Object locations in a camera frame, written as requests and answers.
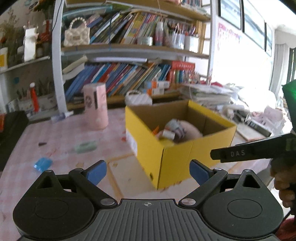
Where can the small black cap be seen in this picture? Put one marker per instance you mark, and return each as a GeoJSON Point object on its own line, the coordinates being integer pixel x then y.
{"type": "Point", "coordinates": [41, 144]}

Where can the yellow cardboard box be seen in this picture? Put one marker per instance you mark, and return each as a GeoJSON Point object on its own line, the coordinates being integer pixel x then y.
{"type": "Point", "coordinates": [165, 162]}

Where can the pink plush toy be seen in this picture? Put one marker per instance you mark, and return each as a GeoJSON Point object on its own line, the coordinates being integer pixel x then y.
{"type": "Point", "coordinates": [192, 133]}

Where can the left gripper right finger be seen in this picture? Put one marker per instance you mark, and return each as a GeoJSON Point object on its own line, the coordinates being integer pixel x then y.
{"type": "Point", "coordinates": [209, 181]}

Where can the person right hand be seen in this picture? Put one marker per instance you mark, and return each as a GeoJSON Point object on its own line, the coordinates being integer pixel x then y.
{"type": "Point", "coordinates": [284, 177]}

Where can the green eraser case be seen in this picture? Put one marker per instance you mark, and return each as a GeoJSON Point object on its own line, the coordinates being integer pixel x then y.
{"type": "Point", "coordinates": [85, 147]}

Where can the cream quilted pearl handbag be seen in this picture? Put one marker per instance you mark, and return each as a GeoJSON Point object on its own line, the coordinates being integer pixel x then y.
{"type": "Point", "coordinates": [77, 36]}

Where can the black yamaha piano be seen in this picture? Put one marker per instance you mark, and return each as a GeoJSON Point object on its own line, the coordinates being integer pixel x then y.
{"type": "Point", "coordinates": [14, 125]}

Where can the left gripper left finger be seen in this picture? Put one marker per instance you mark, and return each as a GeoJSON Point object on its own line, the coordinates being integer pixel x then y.
{"type": "Point", "coordinates": [87, 180]}

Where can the pink cylindrical humidifier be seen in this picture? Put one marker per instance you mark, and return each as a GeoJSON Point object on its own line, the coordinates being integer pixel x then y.
{"type": "Point", "coordinates": [95, 102]}

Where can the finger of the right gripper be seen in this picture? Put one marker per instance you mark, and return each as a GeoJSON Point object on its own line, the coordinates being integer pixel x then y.
{"type": "Point", "coordinates": [268, 148]}

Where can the white bookshelf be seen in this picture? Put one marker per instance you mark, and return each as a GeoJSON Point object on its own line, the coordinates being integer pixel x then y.
{"type": "Point", "coordinates": [100, 52]}

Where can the small spray bottle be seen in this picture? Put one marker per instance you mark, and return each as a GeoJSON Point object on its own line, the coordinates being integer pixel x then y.
{"type": "Point", "coordinates": [61, 116]}

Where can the blue plastic packet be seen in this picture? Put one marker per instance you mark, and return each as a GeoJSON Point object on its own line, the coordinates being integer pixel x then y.
{"type": "Point", "coordinates": [43, 164]}

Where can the pink checkered tablecloth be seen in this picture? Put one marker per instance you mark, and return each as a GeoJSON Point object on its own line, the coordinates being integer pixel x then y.
{"type": "Point", "coordinates": [125, 177]}

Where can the stack of papers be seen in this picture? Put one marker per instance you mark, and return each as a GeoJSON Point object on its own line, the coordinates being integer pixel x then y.
{"type": "Point", "coordinates": [209, 96]}

